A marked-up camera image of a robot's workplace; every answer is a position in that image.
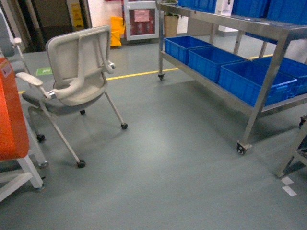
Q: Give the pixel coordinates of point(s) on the white cardboard box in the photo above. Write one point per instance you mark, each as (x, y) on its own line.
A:
(224, 7)

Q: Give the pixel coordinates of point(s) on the blue cart crate far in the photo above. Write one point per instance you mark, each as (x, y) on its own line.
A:
(179, 47)

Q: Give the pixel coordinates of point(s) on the blue cart crate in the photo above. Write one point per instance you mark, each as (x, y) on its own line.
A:
(200, 5)
(208, 61)
(179, 47)
(245, 79)
(288, 67)

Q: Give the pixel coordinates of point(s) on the blue cart crate middle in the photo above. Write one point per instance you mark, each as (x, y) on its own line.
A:
(208, 61)

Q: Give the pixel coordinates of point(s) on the beige office chair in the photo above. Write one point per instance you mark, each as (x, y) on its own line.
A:
(79, 62)

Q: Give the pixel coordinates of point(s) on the potted plant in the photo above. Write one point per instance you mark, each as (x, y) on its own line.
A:
(170, 24)

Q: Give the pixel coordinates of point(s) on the white glass-door cabinet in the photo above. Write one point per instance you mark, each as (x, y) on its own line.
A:
(141, 19)

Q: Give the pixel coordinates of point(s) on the blue cart crate near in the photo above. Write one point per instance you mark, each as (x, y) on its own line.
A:
(245, 79)

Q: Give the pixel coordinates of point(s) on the steel wheeled cart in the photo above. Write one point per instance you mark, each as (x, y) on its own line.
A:
(283, 34)

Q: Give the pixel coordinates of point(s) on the blue top cart crate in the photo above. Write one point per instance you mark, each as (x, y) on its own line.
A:
(200, 5)

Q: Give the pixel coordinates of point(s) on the white round conveyor machine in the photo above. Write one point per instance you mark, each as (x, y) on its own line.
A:
(13, 180)

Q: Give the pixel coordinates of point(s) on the orange machine guard panel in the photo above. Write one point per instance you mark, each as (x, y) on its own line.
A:
(14, 142)

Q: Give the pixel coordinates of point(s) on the blue cart crate rear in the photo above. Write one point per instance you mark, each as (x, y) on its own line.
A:
(288, 67)

